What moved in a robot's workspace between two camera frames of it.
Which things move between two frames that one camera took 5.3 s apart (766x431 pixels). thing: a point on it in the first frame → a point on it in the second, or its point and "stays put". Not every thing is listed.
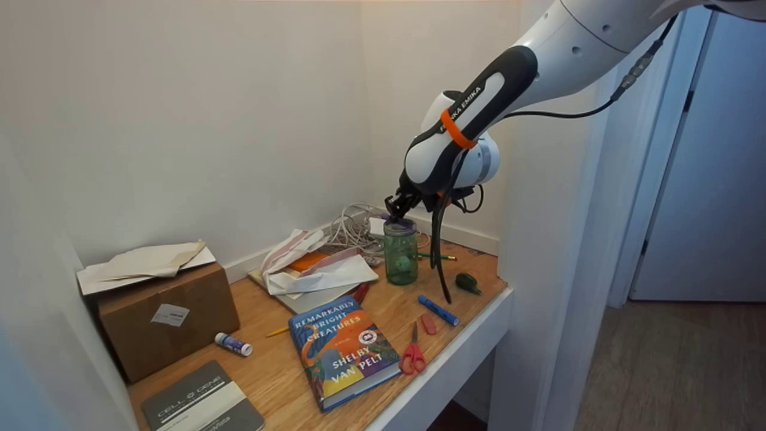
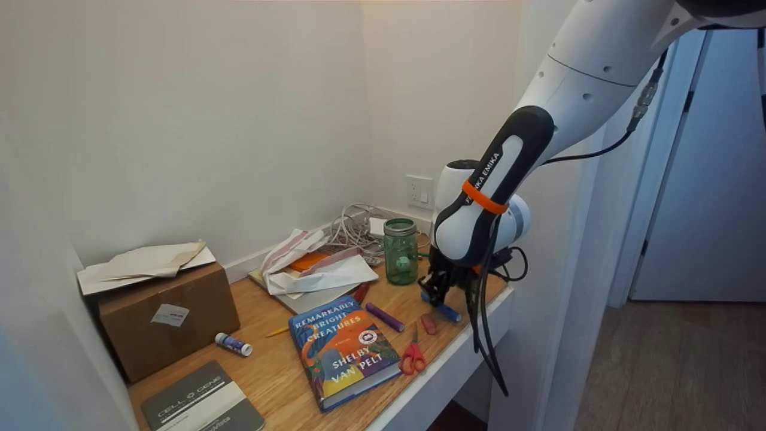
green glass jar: [401, 250] stays put
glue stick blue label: [232, 344] stays put
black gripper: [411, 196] → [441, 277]
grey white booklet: [205, 402] stays put
